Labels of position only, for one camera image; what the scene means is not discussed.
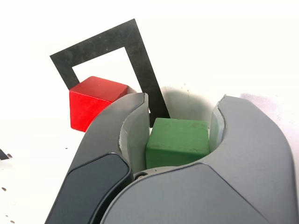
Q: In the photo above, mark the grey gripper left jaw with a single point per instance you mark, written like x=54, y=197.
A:
x=93, y=144

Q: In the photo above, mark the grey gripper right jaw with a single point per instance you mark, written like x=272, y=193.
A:
x=245, y=163

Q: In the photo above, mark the red cube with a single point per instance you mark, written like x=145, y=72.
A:
x=88, y=102

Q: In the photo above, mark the green cube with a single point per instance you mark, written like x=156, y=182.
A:
x=177, y=140

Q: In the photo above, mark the black tape square outline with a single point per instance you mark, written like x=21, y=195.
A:
x=140, y=58

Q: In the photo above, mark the black tape strip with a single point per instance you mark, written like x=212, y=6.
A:
x=2, y=154

